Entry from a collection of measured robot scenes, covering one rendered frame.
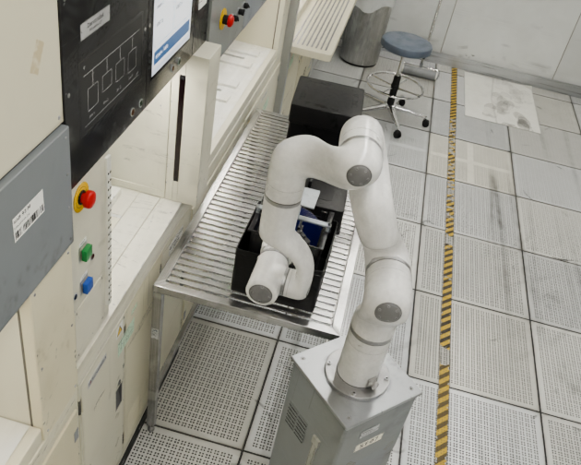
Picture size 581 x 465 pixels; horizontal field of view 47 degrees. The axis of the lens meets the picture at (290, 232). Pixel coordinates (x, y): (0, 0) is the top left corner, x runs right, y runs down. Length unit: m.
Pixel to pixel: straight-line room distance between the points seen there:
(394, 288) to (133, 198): 1.03
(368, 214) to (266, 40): 2.09
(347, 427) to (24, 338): 0.86
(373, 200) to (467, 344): 1.89
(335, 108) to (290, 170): 1.25
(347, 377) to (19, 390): 0.86
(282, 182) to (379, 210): 0.23
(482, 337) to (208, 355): 1.34
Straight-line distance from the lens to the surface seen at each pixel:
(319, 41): 3.81
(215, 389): 2.83
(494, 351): 3.37
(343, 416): 1.87
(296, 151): 1.48
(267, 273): 1.69
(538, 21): 6.20
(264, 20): 3.49
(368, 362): 1.85
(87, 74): 1.35
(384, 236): 1.58
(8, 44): 1.10
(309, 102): 2.72
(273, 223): 1.58
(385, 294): 1.61
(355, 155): 1.40
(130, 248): 2.08
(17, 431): 1.69
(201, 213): 2.42
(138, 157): 2.25
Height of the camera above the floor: 2.21
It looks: 37 degrees down
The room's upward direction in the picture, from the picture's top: 12 degrees clockwise
